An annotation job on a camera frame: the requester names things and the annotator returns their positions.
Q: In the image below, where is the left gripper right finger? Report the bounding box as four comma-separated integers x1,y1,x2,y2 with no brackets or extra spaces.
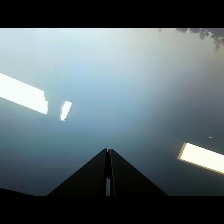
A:
109,148,168,197

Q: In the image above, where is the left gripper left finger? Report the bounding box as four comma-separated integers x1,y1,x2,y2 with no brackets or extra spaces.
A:
47,148,109,197

